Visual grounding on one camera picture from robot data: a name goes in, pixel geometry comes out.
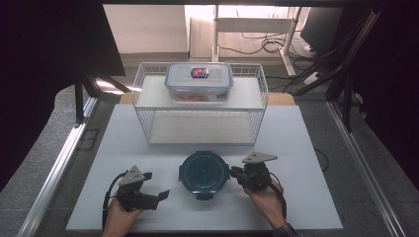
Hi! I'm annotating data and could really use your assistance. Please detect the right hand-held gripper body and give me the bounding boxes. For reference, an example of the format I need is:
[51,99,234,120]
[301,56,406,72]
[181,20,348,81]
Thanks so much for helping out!
[241,151,279,193]

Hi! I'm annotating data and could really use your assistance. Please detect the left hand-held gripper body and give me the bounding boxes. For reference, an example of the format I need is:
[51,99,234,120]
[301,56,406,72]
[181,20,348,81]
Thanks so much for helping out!
[116,165,160,212]

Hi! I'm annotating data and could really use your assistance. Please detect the dark round food container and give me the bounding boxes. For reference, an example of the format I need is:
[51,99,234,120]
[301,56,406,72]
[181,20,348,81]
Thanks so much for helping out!
[178,150,231,201]

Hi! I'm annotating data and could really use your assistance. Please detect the white wire shelf rack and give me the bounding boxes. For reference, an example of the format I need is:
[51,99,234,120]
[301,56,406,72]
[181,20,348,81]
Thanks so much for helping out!
[130,61,270,147]

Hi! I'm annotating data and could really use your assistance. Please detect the clear rectangular food container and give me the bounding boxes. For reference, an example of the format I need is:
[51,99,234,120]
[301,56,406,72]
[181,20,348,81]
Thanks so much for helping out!
[164,61,234,104]

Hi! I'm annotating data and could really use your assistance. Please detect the person's left hand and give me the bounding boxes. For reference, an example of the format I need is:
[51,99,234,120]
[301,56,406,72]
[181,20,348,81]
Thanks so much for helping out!
[101,197,145,237]

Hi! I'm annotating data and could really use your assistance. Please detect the person's right hand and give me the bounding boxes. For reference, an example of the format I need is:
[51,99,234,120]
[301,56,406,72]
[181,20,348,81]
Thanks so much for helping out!
[242,178,287,231]

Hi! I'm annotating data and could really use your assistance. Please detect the black metal stand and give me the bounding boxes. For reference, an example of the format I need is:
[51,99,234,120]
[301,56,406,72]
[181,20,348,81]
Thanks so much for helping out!
[73,70,131,128]
[292,9,383,133]

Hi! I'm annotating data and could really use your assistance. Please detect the white cabinet panel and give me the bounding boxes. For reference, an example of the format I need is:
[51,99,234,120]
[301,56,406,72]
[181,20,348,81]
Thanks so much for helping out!
[103,4,190,54]

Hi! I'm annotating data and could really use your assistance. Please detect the dark curtain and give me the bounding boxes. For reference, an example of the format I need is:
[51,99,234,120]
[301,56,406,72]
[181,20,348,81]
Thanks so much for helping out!
[0,0,126,193]

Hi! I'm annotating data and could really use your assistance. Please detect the black monitor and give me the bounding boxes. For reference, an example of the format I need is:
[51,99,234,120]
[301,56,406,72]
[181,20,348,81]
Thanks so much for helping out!
[299,6,344,56]

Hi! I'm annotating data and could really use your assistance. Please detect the left hand-held gripper cable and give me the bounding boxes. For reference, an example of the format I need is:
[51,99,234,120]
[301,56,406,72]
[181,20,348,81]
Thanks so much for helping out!
[101,170,128,231]

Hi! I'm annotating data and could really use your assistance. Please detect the hand-held gripper cable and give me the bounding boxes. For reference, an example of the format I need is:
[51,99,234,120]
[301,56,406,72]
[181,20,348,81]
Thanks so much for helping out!
[101,170,128,231]
[268,171,288,221]

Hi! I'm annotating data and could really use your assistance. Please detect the right hand-held gripper cable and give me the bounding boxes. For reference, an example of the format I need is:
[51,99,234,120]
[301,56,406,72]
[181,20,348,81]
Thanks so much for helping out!
[268,171,288,221]

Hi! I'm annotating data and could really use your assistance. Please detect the thin black cable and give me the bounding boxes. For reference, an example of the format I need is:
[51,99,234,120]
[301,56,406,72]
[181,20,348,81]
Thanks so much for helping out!
[313,146,330,173]

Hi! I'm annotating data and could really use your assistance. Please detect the aluminium rail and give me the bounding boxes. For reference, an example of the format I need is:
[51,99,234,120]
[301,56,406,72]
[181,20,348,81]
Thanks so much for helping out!
[15,96,99,237]
[326,101,407,237]

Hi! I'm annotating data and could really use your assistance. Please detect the black floor cables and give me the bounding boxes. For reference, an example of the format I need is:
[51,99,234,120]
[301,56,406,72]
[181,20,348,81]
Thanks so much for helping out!
[217,32,318,62]

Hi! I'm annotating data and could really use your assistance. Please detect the white desk frame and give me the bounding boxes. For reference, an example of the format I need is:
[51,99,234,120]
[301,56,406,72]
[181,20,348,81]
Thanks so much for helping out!
[211,4,303,78]

